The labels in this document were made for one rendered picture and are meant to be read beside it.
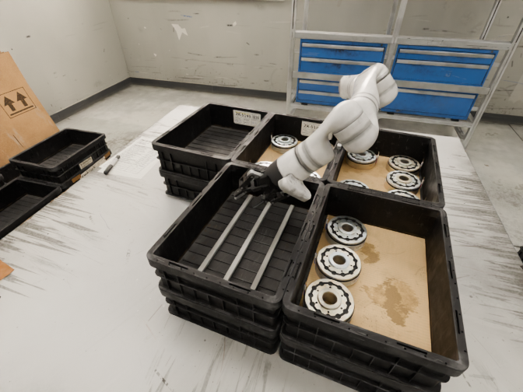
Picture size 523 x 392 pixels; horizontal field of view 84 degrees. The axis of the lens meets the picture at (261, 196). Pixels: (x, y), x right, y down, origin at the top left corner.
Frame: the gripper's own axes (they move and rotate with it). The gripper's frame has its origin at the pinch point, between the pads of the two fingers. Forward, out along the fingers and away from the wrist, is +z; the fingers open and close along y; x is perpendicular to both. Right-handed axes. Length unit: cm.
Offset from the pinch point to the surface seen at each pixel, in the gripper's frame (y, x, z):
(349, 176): -36.5, -17.5, -12.6
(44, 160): 40, -81, 130
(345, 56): -117, -193, -8
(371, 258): -25.8, 16.4, -16.1
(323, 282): -11.5, 23.1, -10.1
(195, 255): 5.6, 12.0, 14.5
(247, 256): -3.8, 13.2, 5.4
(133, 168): 11, -44, 59
